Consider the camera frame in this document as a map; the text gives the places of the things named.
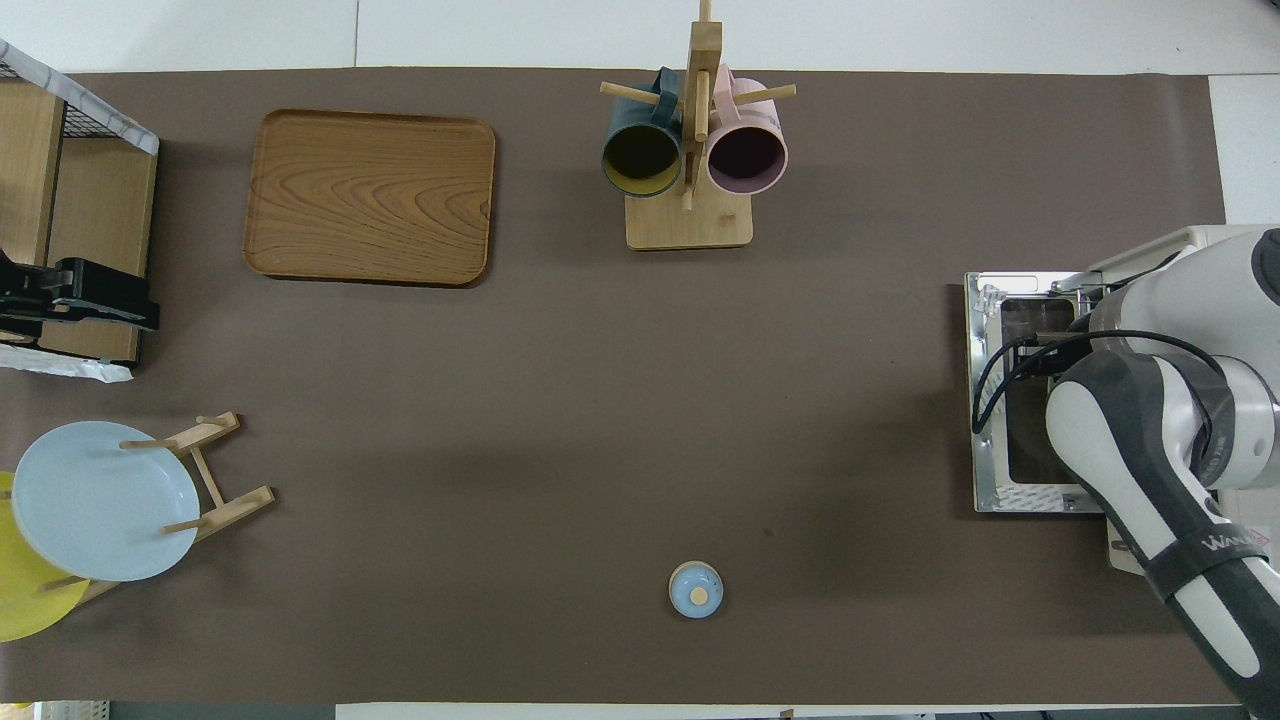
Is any brown table mat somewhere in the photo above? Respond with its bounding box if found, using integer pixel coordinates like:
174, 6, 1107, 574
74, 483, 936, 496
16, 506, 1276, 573
0, 68, 1276, 706

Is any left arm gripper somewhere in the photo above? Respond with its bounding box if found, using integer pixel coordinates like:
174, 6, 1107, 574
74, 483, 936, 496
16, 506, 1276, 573
0, 250, 161, 348

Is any yellow plate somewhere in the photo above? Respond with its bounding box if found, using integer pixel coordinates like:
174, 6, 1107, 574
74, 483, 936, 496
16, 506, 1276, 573
0, 470, 91, 643

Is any wooden plate rack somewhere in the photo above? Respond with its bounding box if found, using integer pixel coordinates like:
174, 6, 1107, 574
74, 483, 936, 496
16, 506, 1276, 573
40, 410, 276, 608

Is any pink mug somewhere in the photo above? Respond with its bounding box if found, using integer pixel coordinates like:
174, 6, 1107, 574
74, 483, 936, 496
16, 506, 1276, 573
706, 64, 790, 197

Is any toaster oven glass door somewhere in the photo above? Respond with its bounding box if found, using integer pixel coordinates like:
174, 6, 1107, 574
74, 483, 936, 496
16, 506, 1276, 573
964, 270, 1113, 515

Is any wooden step shelf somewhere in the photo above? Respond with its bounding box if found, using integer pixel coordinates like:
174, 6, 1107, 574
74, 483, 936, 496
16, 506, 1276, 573
0, 80, 159, 363

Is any cream toaster oven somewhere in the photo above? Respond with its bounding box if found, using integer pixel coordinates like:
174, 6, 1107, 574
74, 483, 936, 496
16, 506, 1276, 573
1085, 224, 1280, 601

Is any wooden mug tree stand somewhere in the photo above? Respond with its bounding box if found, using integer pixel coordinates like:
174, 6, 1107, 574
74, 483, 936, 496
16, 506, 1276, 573
599, 0, 798, 251

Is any dark teal mug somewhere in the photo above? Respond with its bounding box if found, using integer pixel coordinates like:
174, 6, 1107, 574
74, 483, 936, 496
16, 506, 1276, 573
601, 67, 685, 199

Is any wooden serving tray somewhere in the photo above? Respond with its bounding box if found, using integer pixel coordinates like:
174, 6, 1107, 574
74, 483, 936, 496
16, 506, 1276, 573
243, 108, 497, 288

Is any light blue plate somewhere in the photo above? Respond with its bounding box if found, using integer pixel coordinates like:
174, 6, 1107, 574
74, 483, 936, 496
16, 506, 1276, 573
11, 421, 201, 583

